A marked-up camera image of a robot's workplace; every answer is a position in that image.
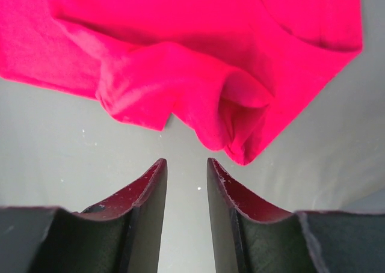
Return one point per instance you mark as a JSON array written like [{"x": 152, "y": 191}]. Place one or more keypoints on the red t shirt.
[{"x": 235, "y": 71}]

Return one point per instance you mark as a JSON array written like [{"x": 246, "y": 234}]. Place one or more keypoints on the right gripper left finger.
[{"x": 121, "y": 233}]

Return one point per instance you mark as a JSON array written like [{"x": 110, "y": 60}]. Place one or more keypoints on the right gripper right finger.
[{"x": 249, "y": 234}]

